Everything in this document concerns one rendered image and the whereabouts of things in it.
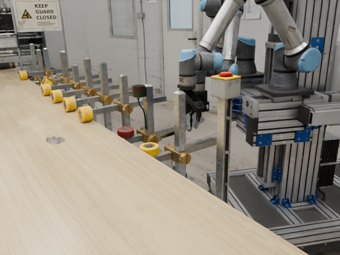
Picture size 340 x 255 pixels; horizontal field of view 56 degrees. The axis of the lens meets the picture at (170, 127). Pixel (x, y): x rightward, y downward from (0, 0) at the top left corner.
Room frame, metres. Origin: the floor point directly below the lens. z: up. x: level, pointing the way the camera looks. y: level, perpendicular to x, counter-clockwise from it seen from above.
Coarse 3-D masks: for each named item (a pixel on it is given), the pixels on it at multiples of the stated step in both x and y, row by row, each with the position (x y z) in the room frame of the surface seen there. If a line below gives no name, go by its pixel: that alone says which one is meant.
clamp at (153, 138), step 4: (144, 128) 1.56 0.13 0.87; (140, 132) 1.51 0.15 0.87; (144, 132) 1.50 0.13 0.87; (144, 136) 1.47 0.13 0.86; (148, 136) 1.45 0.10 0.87; (152, 136) 1.44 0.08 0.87; (156, 136) 1.45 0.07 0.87; (144, 140) 1.48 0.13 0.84; (148, 140) 1.43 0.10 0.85; (152, 140) 1.43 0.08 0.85; (156, 140) 1.45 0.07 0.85
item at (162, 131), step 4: (164, 128) 1.58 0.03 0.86; (168, 128) 1.58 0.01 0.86; (172, 128) 1.59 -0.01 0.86; (156, 132) 1.53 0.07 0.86; (160, 132) 1.54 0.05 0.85; (164, 132) 1.56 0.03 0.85; (168, 132) 1.57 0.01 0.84; (136, 136) 1.47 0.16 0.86; (140, 136) 1.48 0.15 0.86; (128, 140) 1.44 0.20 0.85; (132, 140) 1.45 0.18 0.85; (136, 140) 1.46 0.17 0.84; (140, 140) 1.48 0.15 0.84
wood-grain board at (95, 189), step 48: (0, 96) 2.22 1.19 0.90; (48, 96) 2.19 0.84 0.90; (0, 144) 1.30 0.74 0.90; (48, 144) 1.29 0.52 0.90; (96, 144) 1.28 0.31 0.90; (0, 192) 0.89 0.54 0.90; (48, 192) 0.88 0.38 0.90; (96, 192) 0.88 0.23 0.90; (144, 192) 0.87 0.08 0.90; (192, 192) 0.87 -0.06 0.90; (0, 240) 0.66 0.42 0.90; (48, 240) 0.66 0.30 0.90; (96, 240) 0.65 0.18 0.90; (144, 240) 0.65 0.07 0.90; (192, 240) 0.64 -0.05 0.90; (240, 240) 0.64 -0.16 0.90
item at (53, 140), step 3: (48, 138) 1.33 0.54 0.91; (51, 138) 1.33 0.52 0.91; (54, 138) 1.32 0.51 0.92; (57, 138) 1.33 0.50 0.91; (60, 138) 1.33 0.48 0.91; (63, 138) 1.33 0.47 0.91; (48, 141) 1.31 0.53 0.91; (51, 141) 1.31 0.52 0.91; (54, 141) 1.30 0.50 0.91; (57, 141) 1.30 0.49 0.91; (60, 141) 1.31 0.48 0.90
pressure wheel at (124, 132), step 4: (120, 128) 1.46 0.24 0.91; (124, 128) 1.45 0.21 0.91; (128, 128) 1.47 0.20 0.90; (132, 128) 1.46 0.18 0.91; (120, 132) 1.42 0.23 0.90; (124, 132) 1.41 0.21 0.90; (128, 132) 1.41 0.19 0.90; (132, 132) 1.43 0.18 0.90; (120, 136) 1.42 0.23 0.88; (124, 136) 1.41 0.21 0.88; (128, 136) 1.41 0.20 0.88; (132, 136) 1.43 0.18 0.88
